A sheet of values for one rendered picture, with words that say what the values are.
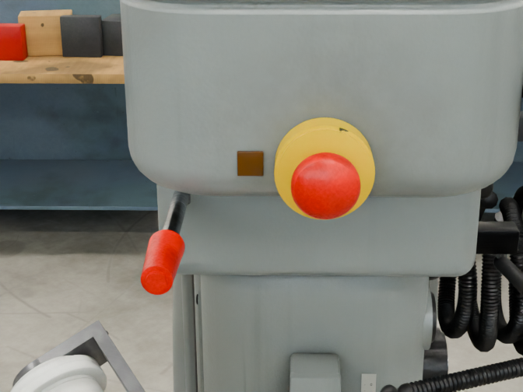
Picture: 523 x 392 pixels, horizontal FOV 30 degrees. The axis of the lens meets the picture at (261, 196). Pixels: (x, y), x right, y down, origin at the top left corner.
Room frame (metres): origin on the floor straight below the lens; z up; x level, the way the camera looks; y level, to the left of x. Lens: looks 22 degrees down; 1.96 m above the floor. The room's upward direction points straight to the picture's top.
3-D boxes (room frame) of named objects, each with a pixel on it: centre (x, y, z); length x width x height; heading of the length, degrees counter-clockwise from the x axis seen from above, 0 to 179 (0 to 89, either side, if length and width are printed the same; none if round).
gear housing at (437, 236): (0.83, -0.05, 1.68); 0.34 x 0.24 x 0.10; 178
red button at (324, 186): (0.53, -0.04, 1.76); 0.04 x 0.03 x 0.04; 88
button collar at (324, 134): (0.55, -0.04, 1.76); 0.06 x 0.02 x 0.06; 88
